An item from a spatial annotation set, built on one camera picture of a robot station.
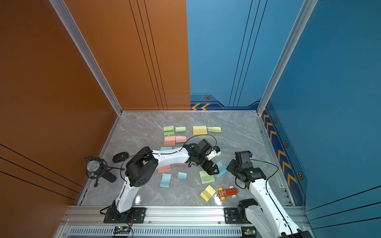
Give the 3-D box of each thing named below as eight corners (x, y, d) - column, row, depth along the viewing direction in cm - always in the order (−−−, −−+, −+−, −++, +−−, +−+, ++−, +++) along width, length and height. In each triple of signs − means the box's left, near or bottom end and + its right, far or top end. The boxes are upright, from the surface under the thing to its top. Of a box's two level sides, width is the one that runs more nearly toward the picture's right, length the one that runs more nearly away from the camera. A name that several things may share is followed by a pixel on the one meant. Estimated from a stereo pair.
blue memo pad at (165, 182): (160, 187, 84) (159, 186, 83) (162, 175, 89) (161, 173, 87) (170, 187, 84) (169, 186, 83) (171, 175, 89) (170, 173, 87)
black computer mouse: (115, 163, 94) (112, 160, 92) (114, 157, 97) (112, 155, 94) (128, 158, 96) (126, 155, 94) (127, 153, 99) (126, 150, 96)
